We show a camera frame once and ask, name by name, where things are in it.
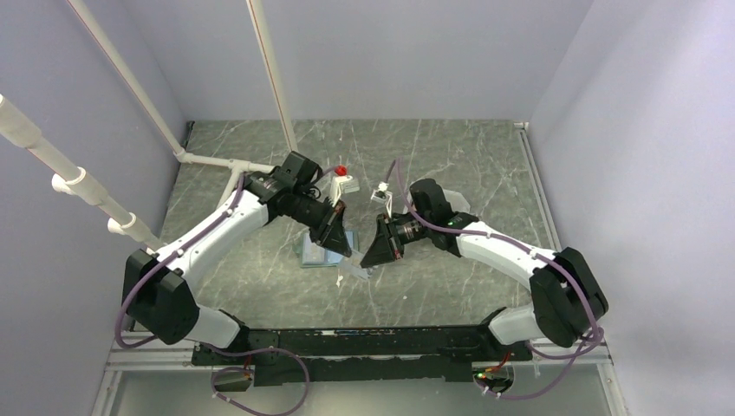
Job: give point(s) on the white magnetic stripe card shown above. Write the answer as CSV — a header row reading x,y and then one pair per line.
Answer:
x,y
353,270

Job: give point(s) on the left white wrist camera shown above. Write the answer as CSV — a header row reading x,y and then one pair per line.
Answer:
x,y
341,184

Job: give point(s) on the green card holder wallet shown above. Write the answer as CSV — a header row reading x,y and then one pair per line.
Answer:
x,y
311,255

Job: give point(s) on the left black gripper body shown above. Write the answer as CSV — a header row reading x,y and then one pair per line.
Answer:
x,y
321,232

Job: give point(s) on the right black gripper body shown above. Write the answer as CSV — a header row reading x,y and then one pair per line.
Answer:
x,y
404,231

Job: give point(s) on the aluminium rail right side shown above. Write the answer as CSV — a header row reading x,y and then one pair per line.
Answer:
x,y
575,205

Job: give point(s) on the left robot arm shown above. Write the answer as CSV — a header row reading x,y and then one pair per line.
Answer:
x,y
158,287

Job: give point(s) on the clear plastic bin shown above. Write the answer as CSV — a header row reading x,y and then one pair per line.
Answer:
x,y
457,201

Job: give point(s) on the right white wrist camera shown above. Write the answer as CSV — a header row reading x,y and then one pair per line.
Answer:
x,y
383,196

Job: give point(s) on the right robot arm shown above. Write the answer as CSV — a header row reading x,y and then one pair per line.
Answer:
x,y
566,300

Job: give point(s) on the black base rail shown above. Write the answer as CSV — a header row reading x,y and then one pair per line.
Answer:
x,y
450,353

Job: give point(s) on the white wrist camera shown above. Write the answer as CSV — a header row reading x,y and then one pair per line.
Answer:
x,y
341,184
383,196

